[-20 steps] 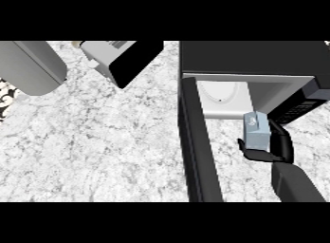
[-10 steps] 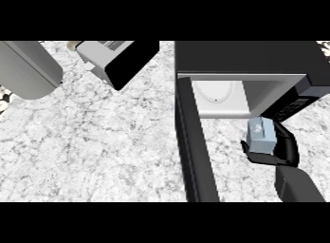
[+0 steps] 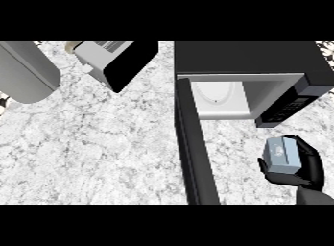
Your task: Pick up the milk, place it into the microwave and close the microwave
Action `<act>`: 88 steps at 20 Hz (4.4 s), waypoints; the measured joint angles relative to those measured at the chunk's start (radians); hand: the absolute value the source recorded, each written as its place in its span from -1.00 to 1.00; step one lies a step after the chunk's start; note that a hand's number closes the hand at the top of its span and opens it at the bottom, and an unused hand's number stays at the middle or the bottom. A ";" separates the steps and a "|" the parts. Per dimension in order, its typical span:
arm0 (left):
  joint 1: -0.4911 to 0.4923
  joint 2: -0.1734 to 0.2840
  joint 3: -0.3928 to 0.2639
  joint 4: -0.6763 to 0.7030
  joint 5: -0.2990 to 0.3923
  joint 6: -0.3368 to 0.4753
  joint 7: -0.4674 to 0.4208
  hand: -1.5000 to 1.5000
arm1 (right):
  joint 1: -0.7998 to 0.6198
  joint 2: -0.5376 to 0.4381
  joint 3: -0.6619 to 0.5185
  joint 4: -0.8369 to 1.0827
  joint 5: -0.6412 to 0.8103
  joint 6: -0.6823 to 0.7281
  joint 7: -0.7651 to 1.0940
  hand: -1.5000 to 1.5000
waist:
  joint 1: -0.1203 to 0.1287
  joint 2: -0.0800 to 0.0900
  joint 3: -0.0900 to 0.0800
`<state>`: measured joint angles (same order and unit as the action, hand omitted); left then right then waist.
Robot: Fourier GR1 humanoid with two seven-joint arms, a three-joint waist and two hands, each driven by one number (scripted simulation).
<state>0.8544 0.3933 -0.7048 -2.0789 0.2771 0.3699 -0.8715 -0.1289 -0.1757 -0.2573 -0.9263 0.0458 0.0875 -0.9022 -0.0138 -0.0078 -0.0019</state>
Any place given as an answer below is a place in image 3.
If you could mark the black microwave door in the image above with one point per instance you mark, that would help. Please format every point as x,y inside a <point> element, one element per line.
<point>193,144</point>

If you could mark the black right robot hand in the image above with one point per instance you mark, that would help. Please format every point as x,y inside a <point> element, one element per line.
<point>311,166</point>

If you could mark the pale blue milk carton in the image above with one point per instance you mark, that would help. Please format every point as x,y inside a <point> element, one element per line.
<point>280,155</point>

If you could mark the grey rounded appliance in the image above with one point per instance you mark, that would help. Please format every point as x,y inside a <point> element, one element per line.
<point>17,70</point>

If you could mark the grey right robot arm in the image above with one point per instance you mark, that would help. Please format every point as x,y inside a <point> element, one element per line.
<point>315,197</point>

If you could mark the black microwave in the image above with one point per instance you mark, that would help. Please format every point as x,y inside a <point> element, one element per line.
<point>268,73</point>

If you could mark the white and black toaster oven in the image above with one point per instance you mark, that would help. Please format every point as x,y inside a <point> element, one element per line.
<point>118,62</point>

